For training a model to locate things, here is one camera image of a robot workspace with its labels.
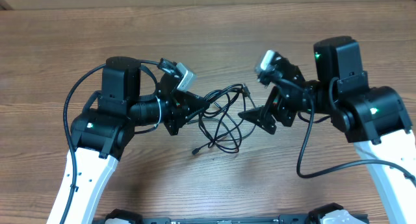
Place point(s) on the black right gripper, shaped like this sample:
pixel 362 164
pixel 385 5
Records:
pixel 281 113

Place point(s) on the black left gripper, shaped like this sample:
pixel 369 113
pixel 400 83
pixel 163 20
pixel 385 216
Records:
pixel 180 112

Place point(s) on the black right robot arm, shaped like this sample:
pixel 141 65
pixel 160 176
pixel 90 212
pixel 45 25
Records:
pixel 373 119

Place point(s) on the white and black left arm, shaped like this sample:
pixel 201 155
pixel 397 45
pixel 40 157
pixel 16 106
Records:
pixel 133 93

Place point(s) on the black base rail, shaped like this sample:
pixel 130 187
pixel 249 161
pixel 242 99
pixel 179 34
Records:
pixel 331 213

